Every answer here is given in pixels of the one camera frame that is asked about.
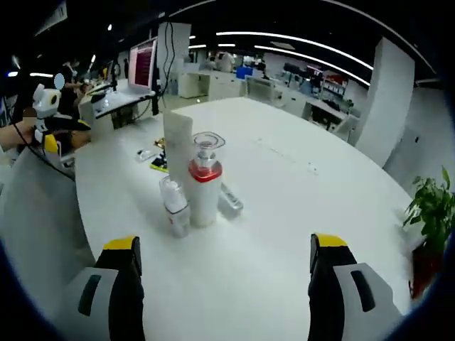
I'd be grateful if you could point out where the computer monitor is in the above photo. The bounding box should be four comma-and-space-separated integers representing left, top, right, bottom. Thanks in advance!
92, 38, 160, 119

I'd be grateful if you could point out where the ceiling light strip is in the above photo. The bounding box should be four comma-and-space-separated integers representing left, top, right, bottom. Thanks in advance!
215, 31, 375, 71
254, 45, 371, 86

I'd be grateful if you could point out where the black laptop stand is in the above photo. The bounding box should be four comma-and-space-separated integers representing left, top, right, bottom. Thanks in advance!
151, 80, 161, 117

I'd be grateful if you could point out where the green black skincare sachet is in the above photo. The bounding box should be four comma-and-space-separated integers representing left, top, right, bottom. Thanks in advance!
150, 149, 171, 174

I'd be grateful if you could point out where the white skincare bottle red collar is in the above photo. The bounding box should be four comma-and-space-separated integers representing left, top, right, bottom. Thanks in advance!
187, 131, 226, 229

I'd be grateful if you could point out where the red container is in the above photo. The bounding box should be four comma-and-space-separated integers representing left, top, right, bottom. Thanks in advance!
408, 239, 447, 301

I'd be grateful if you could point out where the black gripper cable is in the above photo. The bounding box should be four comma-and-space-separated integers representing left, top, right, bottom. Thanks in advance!
9, 119, 77, 183

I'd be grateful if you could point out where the storage shelf rack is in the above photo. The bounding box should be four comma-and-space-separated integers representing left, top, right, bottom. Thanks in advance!
321, 70, 348, 104

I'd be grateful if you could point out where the ceiling air conditioner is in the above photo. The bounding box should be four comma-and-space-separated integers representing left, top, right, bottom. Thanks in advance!
34, 0, 69, 38

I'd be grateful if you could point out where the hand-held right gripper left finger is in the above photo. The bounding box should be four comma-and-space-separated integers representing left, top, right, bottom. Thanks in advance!
60, 234, 146, 341

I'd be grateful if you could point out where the white office counter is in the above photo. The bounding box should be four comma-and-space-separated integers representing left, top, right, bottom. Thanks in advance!
178, 69, 247, 102

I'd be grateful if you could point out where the potted green plant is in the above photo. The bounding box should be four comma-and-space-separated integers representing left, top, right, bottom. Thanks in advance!
402, 166, 455, 251

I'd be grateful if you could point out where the white table socket strip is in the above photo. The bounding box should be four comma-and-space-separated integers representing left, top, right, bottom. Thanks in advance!
252, 136, 320, 175

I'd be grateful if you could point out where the white skincare tube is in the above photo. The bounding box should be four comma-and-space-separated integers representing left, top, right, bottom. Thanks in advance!
162, 111, 194, 178

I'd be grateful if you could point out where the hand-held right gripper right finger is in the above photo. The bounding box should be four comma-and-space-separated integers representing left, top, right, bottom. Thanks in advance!
307, 232, 405, 341

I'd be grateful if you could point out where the small clear skincare sachet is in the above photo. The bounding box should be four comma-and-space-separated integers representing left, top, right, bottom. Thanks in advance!
136, 148, 160, 164

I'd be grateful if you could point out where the small white skincare bottle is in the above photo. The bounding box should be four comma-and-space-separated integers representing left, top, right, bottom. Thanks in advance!
216, 180, 245, 218
158, 174, 190, 239

